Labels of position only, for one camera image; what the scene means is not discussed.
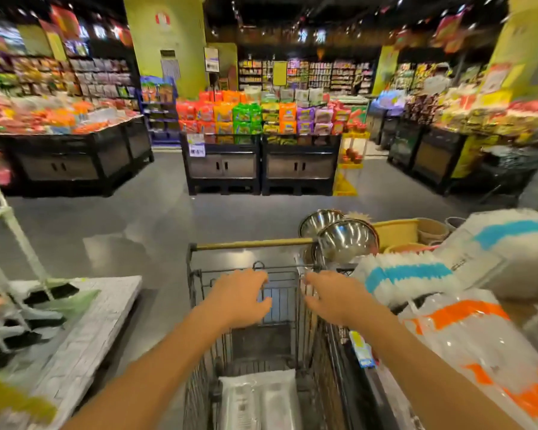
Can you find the person's right hand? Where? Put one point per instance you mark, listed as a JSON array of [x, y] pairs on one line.
[[338, 300]]

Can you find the person's left hand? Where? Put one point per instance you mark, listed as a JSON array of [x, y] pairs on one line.
[[235, 300]]

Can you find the person's right thumb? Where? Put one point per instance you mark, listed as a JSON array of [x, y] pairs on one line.
[[314, 304]]

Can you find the person's left thumb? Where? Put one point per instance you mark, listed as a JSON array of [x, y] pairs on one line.
[[264, 311]]

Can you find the person's right forearm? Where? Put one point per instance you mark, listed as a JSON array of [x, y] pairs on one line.
[[421, 380]]

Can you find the person's left forearm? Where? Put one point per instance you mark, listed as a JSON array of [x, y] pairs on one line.
[[161, 376]]

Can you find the blue white label tag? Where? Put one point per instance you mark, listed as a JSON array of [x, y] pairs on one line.
[[361, 349]]

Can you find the stainless steel bowl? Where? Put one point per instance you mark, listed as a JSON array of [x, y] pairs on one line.
[[317, 221], [347, 240]]

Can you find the white plastic packet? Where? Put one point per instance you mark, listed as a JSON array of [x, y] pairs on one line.
[[260, 400]]

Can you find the small blue striped white mop head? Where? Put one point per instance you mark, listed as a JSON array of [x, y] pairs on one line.
[[408, 277]]

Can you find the yellow plastic basin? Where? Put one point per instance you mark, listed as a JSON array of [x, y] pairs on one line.
[[397, 232]]

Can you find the beige plastic basket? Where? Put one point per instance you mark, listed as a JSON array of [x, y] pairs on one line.
[[431, 229]]

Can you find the black display stand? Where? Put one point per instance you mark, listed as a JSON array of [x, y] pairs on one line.
[[223, 164], [299, 165]]

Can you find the orange striped white mop head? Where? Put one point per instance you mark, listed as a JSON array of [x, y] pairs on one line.
[[479, 349]]

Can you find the white low display platform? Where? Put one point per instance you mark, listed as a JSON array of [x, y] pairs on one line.
[[89, 331]]

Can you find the white price sign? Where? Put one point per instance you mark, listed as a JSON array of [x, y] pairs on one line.
[[196, 145]]

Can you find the black display counter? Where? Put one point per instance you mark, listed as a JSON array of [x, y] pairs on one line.
[[435, 158]]

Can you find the pile of colourful snack packets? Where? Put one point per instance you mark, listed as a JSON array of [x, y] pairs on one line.
[[260, 115]]

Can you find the large blue striped white mop head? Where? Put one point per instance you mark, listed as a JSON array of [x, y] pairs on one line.
[[515, 246]]

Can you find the blue shelf rack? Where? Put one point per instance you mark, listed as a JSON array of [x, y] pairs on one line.
[[159, 109]]

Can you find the yellow hanging sign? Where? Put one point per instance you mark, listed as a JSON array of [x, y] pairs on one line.
[[279, 73]]

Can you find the long black display table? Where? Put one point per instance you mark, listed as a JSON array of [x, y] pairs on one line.
[[71, 161]]

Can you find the row of brooms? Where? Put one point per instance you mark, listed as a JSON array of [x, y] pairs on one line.
[[13, 308]]

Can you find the white framed notice board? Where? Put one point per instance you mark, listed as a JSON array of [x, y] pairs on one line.
[[211, 59]]

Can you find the heap of yellow packaged goods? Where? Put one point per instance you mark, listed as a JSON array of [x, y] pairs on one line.
[[488, 114]]

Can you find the yellow green pillar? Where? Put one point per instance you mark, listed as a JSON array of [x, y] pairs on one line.
[[166, 40]]

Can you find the heap of orange red packets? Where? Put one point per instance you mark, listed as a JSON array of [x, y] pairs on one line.
[[49, 114]]

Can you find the shelves of packaged snacks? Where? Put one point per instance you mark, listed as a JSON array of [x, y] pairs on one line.
[[54, 69]]

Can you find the wall shelves of goods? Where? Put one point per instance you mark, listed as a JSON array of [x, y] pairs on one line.
[[305, 75]]

